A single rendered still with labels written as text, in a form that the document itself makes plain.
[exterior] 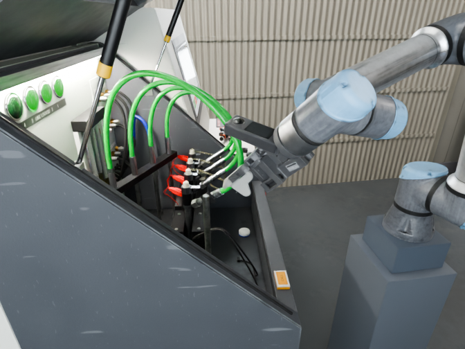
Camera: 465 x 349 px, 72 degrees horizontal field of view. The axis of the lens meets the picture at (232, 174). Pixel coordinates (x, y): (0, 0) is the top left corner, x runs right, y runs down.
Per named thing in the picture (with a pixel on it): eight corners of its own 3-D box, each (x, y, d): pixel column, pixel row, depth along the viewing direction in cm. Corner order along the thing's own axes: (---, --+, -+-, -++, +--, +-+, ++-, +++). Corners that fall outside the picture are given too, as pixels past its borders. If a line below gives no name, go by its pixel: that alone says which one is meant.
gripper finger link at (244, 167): (230, 186, 66) (257, 162, 61) (224, 181, 66) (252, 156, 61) (238, 176, 70) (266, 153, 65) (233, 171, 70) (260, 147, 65)
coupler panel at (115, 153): (117, 175, 107) (100, 79, 93) (107, 175, 107) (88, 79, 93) (127, 159, 119) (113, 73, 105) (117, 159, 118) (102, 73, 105)
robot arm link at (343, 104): (389, 113, 47) (351, 105, 43) (335, 148, 55) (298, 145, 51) (371, 70, 50) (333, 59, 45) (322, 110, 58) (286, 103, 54)
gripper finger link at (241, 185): (232, 209, 70) (260, 188, 65) (214, 190, 70) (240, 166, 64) (238, 202, 73) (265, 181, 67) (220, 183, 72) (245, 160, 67)
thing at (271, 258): (291, 359, 77) (297, 311, 70) (273, 359, 77) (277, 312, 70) (260, 215, 133) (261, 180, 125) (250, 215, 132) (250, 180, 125)
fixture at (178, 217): (207, 271, 98) (205, 230, 91) (174, 272, 97) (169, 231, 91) (209, 210, 128) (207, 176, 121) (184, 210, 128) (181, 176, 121)
